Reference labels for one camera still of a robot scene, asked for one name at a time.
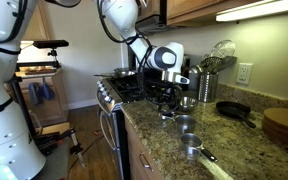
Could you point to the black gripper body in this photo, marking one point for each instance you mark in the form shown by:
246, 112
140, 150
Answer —
163, 94

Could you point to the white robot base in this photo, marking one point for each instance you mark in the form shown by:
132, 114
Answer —
19, 156

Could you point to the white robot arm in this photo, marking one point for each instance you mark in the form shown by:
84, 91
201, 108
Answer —
118, 18

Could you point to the small steel bowl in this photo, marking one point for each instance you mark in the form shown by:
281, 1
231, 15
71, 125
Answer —
187, 104

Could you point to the middle steel measuring cup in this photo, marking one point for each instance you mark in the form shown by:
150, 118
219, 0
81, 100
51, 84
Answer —
184, 123

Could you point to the steel measuring cup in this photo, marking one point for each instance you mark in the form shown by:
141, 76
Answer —
192, 144
184, 123

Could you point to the far perforated steel utensil holder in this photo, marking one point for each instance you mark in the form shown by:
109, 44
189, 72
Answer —
207, 87

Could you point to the steel pan on stove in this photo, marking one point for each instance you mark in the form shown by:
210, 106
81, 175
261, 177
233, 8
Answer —
118, 73

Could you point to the stainless gas stove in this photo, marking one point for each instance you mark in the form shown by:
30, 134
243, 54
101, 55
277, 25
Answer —
111, 94

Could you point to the near steel measuring cup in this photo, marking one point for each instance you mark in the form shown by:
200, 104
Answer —
192, 144

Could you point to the black cast iron skillet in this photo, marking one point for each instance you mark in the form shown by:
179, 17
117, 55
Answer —
235, 110

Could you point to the wooden lower drawers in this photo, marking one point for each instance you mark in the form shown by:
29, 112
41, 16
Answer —
141, 164

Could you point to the wooden upper cabinets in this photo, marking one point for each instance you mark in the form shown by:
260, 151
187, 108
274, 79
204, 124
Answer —
183, 12

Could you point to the round wooden board stack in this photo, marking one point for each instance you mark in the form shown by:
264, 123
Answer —
275, 124

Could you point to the tools on floor cart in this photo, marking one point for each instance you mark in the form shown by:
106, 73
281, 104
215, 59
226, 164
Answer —
46, 143

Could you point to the blue oven mitts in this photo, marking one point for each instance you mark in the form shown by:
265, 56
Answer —
38, 93

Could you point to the under-cabinet light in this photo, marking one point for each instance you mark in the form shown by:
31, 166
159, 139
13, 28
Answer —
253, 10

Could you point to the wire skimmer and metal utensils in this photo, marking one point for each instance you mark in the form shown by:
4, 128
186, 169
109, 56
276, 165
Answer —
221, 55

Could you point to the white wall outlet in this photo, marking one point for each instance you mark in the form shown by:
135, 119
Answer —
244, 73

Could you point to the external camera on stand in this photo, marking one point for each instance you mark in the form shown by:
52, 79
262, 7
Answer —
53, 45

